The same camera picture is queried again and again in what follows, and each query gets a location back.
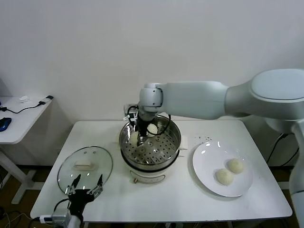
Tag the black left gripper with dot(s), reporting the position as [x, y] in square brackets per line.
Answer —
[79, 199]

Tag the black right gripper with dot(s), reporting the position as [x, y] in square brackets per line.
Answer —
[142, 124]

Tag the white steamed baozi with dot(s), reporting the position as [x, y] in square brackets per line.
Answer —
[133, 139]
[153, 129]
[224, 177]
[235, 165]

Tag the glass pot lid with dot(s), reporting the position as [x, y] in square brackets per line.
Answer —
[95, 156]

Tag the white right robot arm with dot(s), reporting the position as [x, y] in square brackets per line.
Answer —
[194, 99]

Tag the stainless steel steamer basket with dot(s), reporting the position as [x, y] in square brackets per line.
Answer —
[166, 142]

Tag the white electric cooker base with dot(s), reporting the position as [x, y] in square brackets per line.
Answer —
[147, 177]

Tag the white round plate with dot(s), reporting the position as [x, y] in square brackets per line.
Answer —
[206, 156]

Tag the white side desk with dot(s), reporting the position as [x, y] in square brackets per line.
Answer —
[26, 123]

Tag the blue computer mouse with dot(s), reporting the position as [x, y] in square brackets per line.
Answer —
[5, 124]

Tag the crumpled white tissue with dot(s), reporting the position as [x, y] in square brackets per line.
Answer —
[23, 99]

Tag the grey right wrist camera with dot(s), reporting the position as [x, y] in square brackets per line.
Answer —
[127, 109]

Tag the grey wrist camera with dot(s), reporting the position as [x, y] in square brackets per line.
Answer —
[127, 109]
[60, 215]

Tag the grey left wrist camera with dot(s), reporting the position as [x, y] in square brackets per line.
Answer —
[60, 215]

